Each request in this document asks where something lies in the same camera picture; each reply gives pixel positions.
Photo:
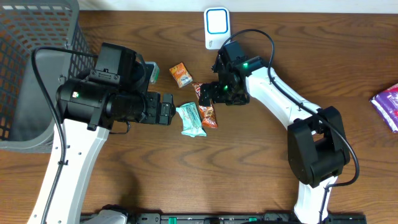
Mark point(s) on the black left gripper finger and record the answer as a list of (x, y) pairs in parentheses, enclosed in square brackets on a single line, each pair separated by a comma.
[(166, 119), (168, 100)]

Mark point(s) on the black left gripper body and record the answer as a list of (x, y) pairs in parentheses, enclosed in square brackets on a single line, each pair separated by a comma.
[(167, 109)]

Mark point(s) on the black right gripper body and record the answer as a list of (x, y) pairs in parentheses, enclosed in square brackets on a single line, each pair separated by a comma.
[(224, 93)]

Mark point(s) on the small orange snack packet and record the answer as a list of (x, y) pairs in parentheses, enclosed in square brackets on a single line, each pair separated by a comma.
[(181, 75)]

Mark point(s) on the teal snack wrapper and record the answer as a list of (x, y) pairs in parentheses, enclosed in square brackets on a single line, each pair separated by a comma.
[(192, 125)]

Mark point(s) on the orange Top chocolate bar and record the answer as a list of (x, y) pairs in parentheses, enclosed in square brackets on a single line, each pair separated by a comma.
[(207, 112)]

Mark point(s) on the red purple liners pack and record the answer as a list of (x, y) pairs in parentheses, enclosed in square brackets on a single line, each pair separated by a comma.
[(385, 104)]

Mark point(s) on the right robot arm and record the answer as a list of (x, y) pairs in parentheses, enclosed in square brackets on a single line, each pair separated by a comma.
[(317, 146)]

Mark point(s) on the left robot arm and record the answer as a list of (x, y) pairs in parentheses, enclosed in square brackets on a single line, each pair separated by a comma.
[(84, 110)]

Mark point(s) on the white barcode scanner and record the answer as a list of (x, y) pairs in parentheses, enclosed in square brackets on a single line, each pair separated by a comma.
[(217, 27)]

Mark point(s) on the grey plastic mesh basket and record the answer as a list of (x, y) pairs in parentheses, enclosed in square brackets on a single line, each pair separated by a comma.
[(50, 26)]

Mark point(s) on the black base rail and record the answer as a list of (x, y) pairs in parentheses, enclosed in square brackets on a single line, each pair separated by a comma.
[(270, 217)]

